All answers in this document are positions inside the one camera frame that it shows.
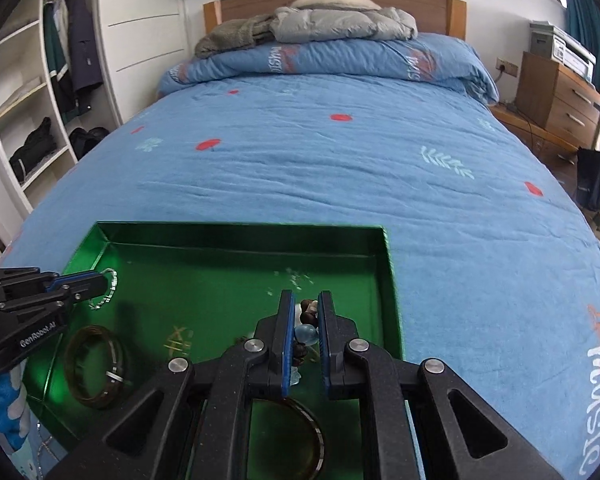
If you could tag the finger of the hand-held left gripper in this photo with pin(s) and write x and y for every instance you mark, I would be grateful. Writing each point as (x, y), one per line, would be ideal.
(70, 280)
(87, 292)

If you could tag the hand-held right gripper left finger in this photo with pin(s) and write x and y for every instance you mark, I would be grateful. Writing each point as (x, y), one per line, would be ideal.
(287, 345)

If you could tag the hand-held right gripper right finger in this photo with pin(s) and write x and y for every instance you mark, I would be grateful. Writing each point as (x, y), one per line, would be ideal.
(325, 345)

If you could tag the green tray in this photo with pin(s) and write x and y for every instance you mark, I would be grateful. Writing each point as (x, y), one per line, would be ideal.
(205, 280)

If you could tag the dark brown bangle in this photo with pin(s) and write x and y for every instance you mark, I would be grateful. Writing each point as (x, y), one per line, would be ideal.
(69, 365)

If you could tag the amber bangle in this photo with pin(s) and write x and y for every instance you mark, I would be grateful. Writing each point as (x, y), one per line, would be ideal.
(320, 440)

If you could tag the black folded clothes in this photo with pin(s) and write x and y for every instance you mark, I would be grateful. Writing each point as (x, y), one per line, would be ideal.
(35, 147)

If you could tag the black bag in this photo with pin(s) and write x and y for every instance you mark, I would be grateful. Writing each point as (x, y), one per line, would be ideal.
(87, 141)

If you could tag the beige folded cloth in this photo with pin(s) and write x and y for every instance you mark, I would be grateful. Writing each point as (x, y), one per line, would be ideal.
(22, 97)

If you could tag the green white hanging garment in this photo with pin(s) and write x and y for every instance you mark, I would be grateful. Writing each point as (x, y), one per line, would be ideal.
(55, 65)

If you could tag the dark hanging jacket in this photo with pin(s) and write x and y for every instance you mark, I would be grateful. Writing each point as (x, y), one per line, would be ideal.
(82, 50)

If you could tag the white drawer wardrobe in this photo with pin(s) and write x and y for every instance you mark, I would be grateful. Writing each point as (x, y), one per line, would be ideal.
(145, 40)

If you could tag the folded blue duvet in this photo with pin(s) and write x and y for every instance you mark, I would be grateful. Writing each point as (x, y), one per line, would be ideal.
(340, 57)

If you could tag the olive fleece garment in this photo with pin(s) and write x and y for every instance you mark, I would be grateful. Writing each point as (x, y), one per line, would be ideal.
(230, 35)

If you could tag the low wooden bedside table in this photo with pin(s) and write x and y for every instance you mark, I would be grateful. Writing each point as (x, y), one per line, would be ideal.
(520, 120)

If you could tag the dark blue tote bag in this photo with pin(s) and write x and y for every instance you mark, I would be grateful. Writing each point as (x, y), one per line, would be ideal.
(592, 180)

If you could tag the grey down jacket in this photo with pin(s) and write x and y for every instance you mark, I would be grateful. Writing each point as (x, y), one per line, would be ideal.
(340, 25)

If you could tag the wooden headboard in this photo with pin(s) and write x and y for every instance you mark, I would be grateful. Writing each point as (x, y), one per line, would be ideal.
(250, 5)

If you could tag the wooden drawer cabinet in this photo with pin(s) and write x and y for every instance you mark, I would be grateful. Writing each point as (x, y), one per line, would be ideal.
(555, 95)

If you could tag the white printer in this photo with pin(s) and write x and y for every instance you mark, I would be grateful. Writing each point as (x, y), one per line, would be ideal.
(560, 45)

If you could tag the teal curtain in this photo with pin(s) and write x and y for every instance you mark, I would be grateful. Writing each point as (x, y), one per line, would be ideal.
(585, 15)

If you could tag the wall socket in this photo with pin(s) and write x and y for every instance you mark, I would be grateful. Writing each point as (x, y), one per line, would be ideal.
(506, 66)

